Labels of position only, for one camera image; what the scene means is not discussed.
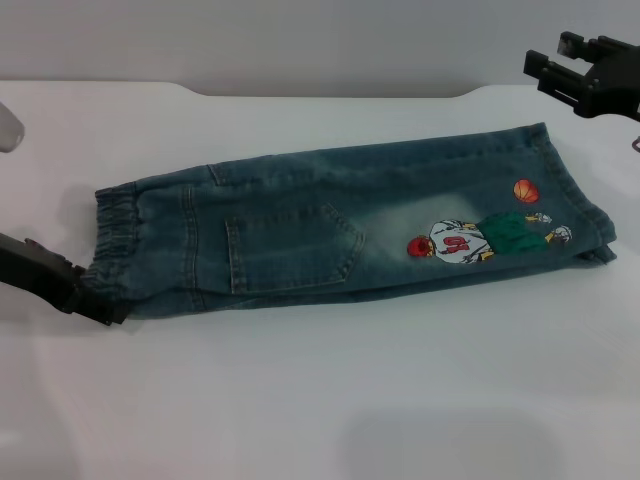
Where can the blue denim shorts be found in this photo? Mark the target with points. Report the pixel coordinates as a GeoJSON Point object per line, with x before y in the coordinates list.
{"type": "Point", "coordinates": [300, 200]}

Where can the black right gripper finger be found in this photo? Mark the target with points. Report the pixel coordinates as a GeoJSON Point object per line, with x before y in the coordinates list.
{"type": "Point", "coordinates": [575, 44]}
{"type": "Point", "coordinates": [560, 85]}

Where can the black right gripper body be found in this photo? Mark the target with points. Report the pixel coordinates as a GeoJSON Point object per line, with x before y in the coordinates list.
{"type": "Point", "coordinates": [612, 80]}

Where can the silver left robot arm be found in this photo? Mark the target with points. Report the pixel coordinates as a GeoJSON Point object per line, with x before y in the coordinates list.
{"type": "Point", "coordinates": [7, 130]}

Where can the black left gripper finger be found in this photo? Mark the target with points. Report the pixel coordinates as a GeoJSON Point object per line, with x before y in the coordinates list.
{"type": "Point", "coordinates": [100, 311]}

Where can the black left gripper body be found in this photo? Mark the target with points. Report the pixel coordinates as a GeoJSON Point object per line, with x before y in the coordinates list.
{"type": "Point", "coordinates": [35, 270]}

